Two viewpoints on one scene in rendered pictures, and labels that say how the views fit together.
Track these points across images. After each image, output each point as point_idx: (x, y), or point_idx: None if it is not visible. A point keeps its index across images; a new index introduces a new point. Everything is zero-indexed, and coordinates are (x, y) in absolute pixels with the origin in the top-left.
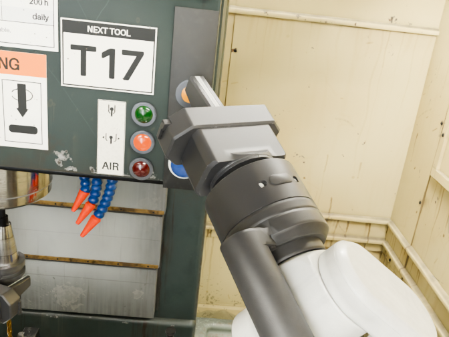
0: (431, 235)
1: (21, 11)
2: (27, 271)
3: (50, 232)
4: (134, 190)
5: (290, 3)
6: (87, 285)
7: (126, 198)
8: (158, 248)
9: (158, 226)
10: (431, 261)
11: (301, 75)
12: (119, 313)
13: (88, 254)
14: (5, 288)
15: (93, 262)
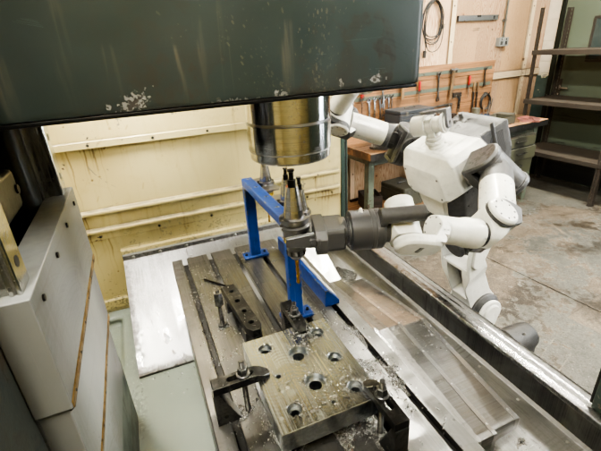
0: (78, 191)
1: None
2: (105, 448)
3: (93, 368)
4: (83, 248)
5: None
6: (112, 395)
7: (86, 262)
8: (102, 297)
9: (95, 274)
10: (92, 203)
11: None
12: (122, 394)
13: (103, 357)
14: (314, 215)
15: (107, 361)
